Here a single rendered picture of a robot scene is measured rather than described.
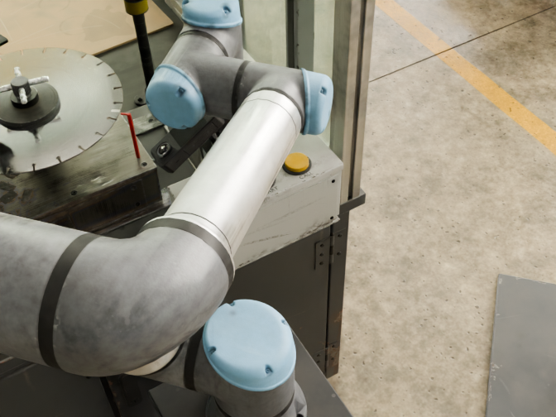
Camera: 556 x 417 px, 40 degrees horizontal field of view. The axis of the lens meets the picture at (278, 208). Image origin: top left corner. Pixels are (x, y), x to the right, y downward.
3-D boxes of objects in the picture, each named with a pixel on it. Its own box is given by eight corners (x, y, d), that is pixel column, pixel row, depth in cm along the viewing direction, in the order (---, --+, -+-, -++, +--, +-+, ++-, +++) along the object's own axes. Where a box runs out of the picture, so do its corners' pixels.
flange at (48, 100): (37, 133, 129) (33, 122, 127) (-18, 118, 132) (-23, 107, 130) (71, 92, 136) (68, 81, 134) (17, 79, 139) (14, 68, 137)
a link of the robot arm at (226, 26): (167, 12, 96) (192, -24, 102) (178, 82, 105) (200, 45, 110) (227, 22, 95) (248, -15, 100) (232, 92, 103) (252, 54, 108)
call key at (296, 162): (300, 157, 133) (300, 148, 131) (313, 171, 131) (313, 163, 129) (280, 165, 132) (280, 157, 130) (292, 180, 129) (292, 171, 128)
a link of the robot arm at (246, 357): (282, 433, 104) (280, 383, 94) (189, 407, 107) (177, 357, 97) (306, 357, 111) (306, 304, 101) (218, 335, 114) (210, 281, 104)
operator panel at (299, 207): (309, 184, 148) (309, 126, 137) (341, 221, 141) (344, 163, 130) (177, 242, 139) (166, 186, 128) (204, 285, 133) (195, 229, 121)
